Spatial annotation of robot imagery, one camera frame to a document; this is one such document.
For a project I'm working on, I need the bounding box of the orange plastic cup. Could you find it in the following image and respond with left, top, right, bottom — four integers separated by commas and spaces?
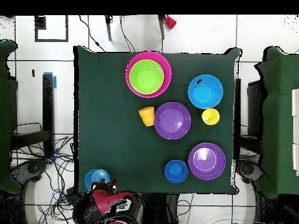
138, 106, 155, 127

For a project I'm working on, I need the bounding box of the purple plastic bowl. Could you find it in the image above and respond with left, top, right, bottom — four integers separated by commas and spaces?
154, 101, 192, 140
187, 142, 227, 181

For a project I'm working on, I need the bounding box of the green plastic bowl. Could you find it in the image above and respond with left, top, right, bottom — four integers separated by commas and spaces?
128, 59, 165, 96

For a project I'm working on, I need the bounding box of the pink plastic bowl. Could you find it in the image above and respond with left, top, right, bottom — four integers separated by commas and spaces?
124, 51, 172, 99

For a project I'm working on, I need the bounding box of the light blue plastic cup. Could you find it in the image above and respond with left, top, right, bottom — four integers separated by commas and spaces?
84, 168, 111, 191

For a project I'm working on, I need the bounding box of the dark green table cloth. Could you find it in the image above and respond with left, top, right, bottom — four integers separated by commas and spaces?
72, 45, 242, 196

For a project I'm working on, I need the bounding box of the small dark blue bowl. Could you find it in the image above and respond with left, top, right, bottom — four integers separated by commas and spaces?
164, 159, 189, 184

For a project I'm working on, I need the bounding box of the yellow plastic cup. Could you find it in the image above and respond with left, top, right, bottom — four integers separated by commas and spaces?
201, 108, 221, 126

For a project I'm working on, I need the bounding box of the light blue plastic bowl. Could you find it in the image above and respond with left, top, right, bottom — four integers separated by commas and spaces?
187, 74, 224, 110

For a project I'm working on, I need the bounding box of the grey tripod leg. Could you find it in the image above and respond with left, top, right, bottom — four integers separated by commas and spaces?
158, 15, 166, 40
104, 15, 113, 42

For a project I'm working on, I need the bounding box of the blue tape strip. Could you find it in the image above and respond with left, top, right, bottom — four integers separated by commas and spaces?
43, 72, 57, 89

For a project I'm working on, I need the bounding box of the red plastic cup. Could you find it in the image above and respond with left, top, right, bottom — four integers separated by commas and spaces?
165, 15, 178, 30

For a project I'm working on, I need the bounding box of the black power strip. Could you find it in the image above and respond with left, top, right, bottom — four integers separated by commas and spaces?
65, 187, 81, 206

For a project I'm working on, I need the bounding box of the black office chair base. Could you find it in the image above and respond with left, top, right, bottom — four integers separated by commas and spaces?
10, 157, 48, 186
235, 159, 264, 184

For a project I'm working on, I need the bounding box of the green cloth side table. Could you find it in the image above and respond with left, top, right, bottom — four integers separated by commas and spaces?
253, 45, 299, 198
0, 38, 22, 194

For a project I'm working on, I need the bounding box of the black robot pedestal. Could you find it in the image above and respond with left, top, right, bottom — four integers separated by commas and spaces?
142, 192, 179, 224

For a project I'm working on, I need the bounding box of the tangle of floor cables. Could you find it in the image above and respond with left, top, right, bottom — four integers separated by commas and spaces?
11, 122, 78, 224

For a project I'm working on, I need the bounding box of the black floor cable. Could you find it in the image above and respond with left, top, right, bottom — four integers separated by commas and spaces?
78, 15, 107, 53

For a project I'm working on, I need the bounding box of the black table frame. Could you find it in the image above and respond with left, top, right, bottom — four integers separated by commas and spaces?
9, 73, 55, 158

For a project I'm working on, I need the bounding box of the black square floor frame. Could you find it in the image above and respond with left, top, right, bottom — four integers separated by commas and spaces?
34, 15, 69, 43

